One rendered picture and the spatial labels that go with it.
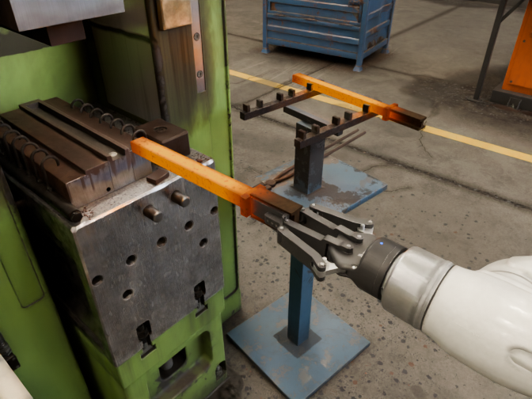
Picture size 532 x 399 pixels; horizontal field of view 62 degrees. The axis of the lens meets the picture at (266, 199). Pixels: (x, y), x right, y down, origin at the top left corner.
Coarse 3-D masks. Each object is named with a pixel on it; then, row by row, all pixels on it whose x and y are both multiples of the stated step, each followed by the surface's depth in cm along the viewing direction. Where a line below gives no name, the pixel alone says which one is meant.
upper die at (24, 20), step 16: (0, 0) 71; (16, 0) 69; (32, 0) 71; (48, 0) 73; (64, 0) 75; (80, 0) 77; (96, 0) 79; (112, 0) 81; (0, 16) 74; (16, 16) 70; (32, 16) 72; (48, 16) 74; (64, 16) 76; (80, 16) 78; (96, 16) 80
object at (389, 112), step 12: (300, 84) 135; (324, 84) 129; (336, 96) 125; (348, 96) 122; (360, 96) 121; (372, 108) 117; (384, 108) 113; (396, 108) 113; (396, 120) 113; (408, 120) 111; (420, 120) 108
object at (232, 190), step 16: (144, 144) 84; (160, 160) 81; (176, 160) 79; (192, 160) 78; (192, 176) 75; (208, 176) 74; (224, 176) 74; (224, 192) 71; (240, 192) 69; (256, 192) 67; (272, 192) 67; (288, 208) 64
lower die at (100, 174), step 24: (24, 120) 110; (48, 120) 108; (96, 120) 110; (48, 144) 100; (72, 144) 100; (120, 144) 97; (48, 168) 93; (72, 168) 93; (96, 168) 92; (120, 168) 97; (144, 168) 102; (72, 192) 90; (96, 192) 94
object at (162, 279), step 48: (144, 192) 97; (192, 192) 108; (48, 240) 115; (96, 240) 92; (192, 240) 115; (96, 288) 96; (144, 288) 108; (192, 288) 123; (96, 336) 116; (144, 336) 116
